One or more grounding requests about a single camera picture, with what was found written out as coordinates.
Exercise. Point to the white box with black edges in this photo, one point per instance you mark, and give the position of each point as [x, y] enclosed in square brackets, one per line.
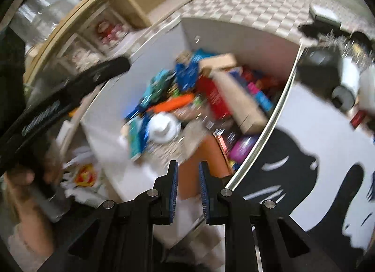
[325, 13]

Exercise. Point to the person's left hand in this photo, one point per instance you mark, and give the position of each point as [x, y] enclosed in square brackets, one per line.
[17, 177]

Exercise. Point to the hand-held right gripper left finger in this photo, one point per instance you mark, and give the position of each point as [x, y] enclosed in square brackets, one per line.
[173, 190]

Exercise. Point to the black pouch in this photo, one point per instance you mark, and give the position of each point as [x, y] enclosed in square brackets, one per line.
[310, 30]

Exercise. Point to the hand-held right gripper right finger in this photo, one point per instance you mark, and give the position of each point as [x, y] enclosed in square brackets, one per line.
[204, 195]

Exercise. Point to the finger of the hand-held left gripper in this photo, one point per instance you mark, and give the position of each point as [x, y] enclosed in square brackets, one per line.
[105, 68]

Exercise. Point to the teal packet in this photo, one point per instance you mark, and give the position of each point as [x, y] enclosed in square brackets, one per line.
[158, 84]

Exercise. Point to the clear bin with white items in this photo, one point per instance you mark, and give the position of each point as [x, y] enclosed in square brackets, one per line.
[82, 55]

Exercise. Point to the orange tube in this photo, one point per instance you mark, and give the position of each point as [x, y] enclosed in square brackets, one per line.
[172, 103]

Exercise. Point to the white cylinder speaker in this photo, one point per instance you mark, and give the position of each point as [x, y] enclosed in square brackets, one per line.
[348, 75]

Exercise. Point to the checkered bedsheet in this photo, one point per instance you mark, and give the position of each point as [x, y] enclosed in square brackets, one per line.
[263, 2]

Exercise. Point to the long cardboard box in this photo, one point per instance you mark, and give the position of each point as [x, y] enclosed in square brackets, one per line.
[240, 103]

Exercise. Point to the silver tiara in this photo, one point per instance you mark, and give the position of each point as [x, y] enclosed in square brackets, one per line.
[337, 37]

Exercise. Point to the blue packet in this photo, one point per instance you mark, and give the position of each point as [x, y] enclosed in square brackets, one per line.
[187, 74]

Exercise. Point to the clear bin with red items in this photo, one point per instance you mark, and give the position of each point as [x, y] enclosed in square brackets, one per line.
[110, 33]

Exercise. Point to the grey cat-print mat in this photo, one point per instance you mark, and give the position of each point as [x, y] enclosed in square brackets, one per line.
[322, 131]

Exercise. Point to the teal carton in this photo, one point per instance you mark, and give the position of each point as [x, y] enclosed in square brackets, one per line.
[136, 137]

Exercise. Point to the red box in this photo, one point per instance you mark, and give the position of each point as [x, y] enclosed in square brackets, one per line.
[212, 96]

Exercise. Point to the orange-brown box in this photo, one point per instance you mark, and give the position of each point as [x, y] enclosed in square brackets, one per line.
[209, 160]

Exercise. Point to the purple packet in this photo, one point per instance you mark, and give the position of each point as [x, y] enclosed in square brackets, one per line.
[243, 147]

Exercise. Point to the white storage container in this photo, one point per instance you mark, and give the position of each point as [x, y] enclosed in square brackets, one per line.
[234, 37]

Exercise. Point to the red lighter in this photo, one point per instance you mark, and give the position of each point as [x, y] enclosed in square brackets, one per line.
[359, 119]

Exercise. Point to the white bag with red print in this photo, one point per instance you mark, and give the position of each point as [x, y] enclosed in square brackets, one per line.
[85, 175]

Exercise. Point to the tan flat box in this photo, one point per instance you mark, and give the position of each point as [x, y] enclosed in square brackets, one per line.
[218, 62]

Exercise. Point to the white round lid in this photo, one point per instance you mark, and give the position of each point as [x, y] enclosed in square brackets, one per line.
[162, 128]

